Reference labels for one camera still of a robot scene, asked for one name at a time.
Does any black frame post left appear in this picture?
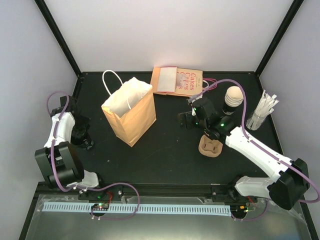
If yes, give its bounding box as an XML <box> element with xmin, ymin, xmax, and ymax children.
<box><xmin>34</xmin><ymin>0</ymin><xmax>82</xmax><ymax>77</ymax></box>

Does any orange flat bag stack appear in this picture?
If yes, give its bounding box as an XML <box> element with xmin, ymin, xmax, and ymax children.
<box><xmin>150</xmin><ymin>66</ymin><xmax>178</xmax><ymax>94</ymax></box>

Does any orange paper bag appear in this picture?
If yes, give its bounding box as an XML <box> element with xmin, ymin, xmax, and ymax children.
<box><xmin>101</xmin><ymin>69</ymin><xmax>157</xmax><ymax>147</ymax></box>

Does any black frame post right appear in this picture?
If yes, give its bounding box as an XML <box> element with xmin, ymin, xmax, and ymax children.
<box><xmin>255</xmin><ymin>0</ymin><xmax>304</xmax><ymax>77</ymax></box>

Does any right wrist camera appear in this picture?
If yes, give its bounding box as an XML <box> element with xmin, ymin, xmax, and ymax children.
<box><xmin>187</xmin><ymin>95</ymin><xmax>203</xmax><ymax>116</ymax></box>

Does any black frame post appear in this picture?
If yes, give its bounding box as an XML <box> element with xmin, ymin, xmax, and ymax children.
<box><xmin>255</xmin><ymin>0</ymin><xmax>304</xmax><ymax>77</ymax></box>
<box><xmin>34</xmin><ymin>0</ymin><xmax>82</xmax><ymax>77</ymax></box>

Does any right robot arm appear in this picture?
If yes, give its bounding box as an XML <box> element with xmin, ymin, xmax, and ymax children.
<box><xmin>178</xmin><ymin>98</ymin><xmax>310</xmax><ymax>210</ymax></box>

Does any black paper cup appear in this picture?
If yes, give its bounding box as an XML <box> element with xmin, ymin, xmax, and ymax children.
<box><xmin>78</xmin><ymin>134</ymin><xmax>94</xmax><ymax>151</ymax></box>

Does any jar of white stirrers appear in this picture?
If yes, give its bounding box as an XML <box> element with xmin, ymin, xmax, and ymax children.
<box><xmin>246</xmin><ymin>90</ymin><xmax>279</xmax><ymax>131</ymax></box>

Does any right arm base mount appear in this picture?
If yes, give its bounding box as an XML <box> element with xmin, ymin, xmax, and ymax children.
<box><xmin>204</xmin><ymin>184</ymin><xmax>258</xmax><ymax>204</ymax></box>

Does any stack of paper cups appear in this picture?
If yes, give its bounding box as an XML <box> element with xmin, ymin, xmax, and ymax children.
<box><xmin>222</xmin><ymin>86</ymin><xmax>244</xmax><ymax>115</ymax></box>

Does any light blue cable duct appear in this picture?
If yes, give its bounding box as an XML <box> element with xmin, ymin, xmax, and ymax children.
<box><xmin>42</xmin><ymin>202</ymin><xmax>232</xmax><ymax>217</ymax></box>

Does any Cakes printed paper bag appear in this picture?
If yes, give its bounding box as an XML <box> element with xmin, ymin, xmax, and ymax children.
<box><xmin>164</xmin><ymin>68</ymin><xmax>217</xmax><ymax>97</ymax></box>

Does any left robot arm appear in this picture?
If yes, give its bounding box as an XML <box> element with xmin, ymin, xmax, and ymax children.
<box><xmin>34</xmin><ymin>95</ymin><xmax>108</xmax><ymax>200</ymax></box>

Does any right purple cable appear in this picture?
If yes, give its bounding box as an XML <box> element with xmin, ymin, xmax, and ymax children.
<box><xmin>192</xmin><ymin>79</ymin><xmax>320</xmax><ymax>223</ymax></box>

